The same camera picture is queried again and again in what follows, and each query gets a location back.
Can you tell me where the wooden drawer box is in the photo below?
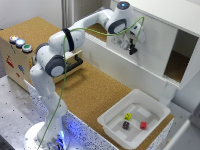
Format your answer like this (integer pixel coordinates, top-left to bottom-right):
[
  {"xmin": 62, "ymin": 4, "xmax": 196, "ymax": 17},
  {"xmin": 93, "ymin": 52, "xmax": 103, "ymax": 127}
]
[{"xmin": 0, "ymin": 16, "xmax": 85, "ymax": 93}]

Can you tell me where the white plastic box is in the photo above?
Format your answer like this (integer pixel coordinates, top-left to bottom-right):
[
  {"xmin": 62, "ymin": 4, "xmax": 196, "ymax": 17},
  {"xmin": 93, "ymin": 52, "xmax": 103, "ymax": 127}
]
[{"xmin": 96, "ymin": 88, "xmax": 172, "ymax": 150}]

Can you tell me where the purple block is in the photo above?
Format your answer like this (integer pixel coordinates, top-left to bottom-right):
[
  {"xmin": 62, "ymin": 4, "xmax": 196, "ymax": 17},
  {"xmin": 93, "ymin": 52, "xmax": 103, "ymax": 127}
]
[{"xmin": 121, "ymin": 121, "xmax": 131, "ymax": 131}]

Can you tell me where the white sliding door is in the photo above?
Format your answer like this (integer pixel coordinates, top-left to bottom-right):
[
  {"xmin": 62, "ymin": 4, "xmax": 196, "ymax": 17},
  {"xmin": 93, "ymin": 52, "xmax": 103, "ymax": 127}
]
[{"xmin": 109, "ymin": 14, "xmax": 179, "ymax": 79}]

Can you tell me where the pink block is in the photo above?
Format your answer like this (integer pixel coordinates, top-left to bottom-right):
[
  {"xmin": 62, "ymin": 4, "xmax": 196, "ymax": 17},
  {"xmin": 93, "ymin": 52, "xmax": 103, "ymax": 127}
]
[{"xmin": 139, "ymin": 121, "xmax": 148, "ymax": 130}]

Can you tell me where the yellow block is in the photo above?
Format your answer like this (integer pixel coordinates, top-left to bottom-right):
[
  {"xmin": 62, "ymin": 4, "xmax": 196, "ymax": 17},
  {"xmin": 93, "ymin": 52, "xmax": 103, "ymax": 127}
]
[{"xmin": 124, "ymin": 113, "xmax": 133, "ymax": 121}]

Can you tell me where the black drawer handle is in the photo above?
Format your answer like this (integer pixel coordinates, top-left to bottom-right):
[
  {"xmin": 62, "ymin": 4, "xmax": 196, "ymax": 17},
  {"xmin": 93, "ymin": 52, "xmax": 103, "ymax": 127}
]
[{"xmin": 64, "ymin": 54, "xmax": 85, "ymax": 72}]

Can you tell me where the white cabinet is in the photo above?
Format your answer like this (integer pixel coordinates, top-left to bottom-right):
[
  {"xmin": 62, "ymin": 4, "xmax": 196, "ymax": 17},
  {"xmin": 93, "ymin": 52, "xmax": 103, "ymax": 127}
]
[{"xmin": 81, "ymin": 0, "xmax": 200, "ymax": 108}]

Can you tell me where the black door handle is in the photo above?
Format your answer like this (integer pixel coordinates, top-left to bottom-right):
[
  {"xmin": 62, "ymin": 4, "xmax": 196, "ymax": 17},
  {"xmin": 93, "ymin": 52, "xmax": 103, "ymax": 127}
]
[{"xmin": 128, "ymin": 39, "xmax": 139, "ymax": 56}]

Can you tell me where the blue button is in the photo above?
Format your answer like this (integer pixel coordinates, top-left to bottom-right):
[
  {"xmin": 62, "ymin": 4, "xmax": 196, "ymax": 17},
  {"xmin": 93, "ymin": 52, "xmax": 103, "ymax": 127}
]
[{"xmin": 15, "ymin": 38, "xmax": 26, "ymax": 48}]

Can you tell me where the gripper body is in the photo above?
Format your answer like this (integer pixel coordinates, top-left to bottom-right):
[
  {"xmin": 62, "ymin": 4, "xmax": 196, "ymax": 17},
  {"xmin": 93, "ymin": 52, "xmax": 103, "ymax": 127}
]
[{"xmin": 111, "ymin": 34, "xmax": 134, "ymax": 51}]

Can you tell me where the green cable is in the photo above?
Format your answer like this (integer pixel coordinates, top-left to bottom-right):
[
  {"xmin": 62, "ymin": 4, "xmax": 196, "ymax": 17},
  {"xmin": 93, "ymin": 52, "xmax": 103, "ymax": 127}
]
[{"xmin": 35, "ymin": 15, "xmax": 146, "ymax": 150}]

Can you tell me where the green button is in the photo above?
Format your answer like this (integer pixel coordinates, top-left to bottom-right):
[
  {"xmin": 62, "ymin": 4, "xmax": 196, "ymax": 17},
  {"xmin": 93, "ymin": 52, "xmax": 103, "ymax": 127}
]
[{"xmin": 21, "ymin": 43, "xmax": 34, "ymax": 54}]

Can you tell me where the red button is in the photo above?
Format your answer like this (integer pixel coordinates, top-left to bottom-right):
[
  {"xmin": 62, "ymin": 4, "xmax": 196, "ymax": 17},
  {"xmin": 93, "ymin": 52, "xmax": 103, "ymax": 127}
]
[{"xmin": 9, "ymin": 34, "xmax": 20, "ymax": 45}]

